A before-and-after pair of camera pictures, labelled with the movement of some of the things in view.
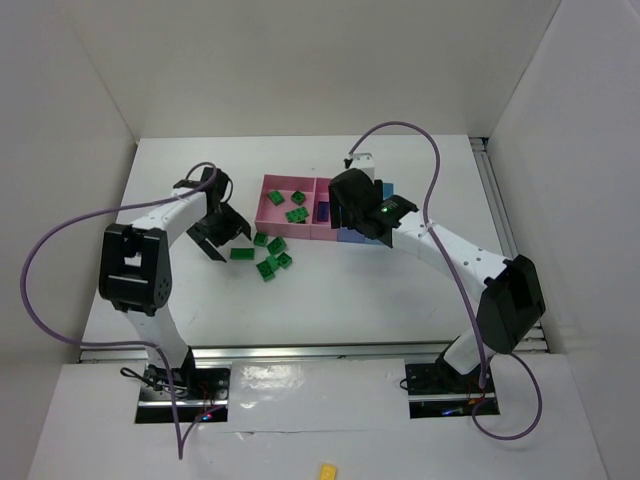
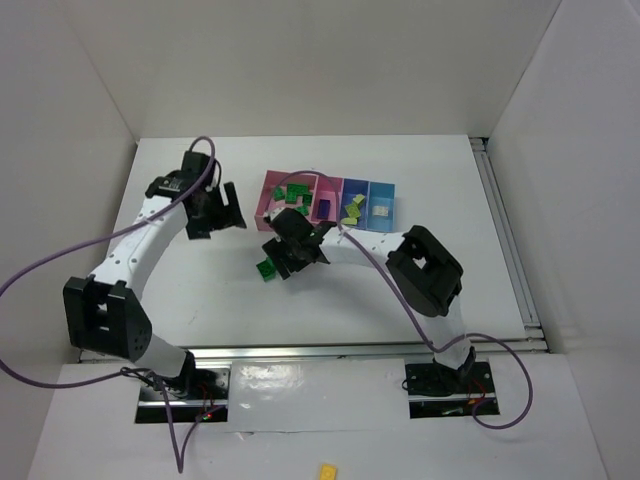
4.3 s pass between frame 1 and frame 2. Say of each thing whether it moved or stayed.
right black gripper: moved
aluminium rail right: stayed
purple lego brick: stayed
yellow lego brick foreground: stayed
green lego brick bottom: moved
